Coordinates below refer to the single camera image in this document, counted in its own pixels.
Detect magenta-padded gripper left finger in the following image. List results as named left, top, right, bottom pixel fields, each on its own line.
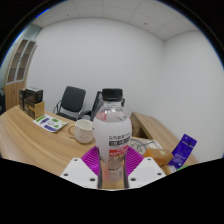
left=59, top=146, right=102, bottom=190

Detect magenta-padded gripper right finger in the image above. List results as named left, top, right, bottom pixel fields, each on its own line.
left=123, top=146, right=167, bottom=190

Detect clear drink bottle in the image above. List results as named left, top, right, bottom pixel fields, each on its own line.
left=92, top=87, right=133, bottom=184

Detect orange-brown box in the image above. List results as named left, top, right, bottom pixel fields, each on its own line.
left=143, top=148, right=174, bottom=168

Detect small tan box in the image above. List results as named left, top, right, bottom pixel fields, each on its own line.
left=163, top=164, right=178, bottom=176

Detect white mug with orange pattern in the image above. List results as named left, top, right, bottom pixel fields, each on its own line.
left=68, top=119, right=96, bottom=145

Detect wooden side desk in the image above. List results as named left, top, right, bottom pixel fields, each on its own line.
left=129, top=111, right=199, bottom=165

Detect purple package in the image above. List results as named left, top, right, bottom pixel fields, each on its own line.
left=166, top=133, right=198, bottom=168

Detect green and purple sticker sheet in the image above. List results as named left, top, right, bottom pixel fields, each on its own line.
left=32, top=113, right=69, bottom=134

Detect grey mesh office chair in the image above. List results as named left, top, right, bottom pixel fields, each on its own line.
left=79, top=90, right=126, bottom=122

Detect black office chair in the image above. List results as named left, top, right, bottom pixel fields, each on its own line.
left=53, top=85, right=87, bottom=122

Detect brown cardboard box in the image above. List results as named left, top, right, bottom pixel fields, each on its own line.
left=23, top=99, right=46, bottom=120

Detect black cardboard box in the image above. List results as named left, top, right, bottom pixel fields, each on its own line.
left=18, top=87, right=44, bottom=111

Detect wooden shelf cabinet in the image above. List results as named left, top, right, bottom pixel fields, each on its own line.
left=3, top=38, right=38, bottom=111

